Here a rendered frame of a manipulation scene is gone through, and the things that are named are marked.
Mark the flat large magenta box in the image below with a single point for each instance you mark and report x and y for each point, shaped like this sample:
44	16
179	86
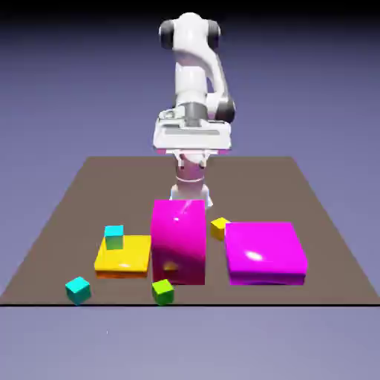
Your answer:
264	252

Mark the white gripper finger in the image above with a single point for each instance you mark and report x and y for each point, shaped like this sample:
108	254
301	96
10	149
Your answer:
180	158
203	158

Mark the tall large magenta box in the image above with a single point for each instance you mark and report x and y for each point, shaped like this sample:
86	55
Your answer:
178	243

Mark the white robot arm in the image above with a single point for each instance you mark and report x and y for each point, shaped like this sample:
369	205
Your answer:
190	44

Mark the small yellow cube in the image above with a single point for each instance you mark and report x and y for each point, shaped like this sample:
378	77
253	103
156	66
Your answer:
219	228

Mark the small green cube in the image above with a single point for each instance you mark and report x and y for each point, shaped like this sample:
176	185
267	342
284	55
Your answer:
162	292

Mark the small cyan cube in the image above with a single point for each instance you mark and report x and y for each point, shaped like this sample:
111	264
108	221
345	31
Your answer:
114	236
78	289

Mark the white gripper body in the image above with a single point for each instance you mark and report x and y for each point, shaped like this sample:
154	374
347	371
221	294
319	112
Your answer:
191	139

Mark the large yellow box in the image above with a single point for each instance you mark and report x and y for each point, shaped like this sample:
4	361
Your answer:
130	255

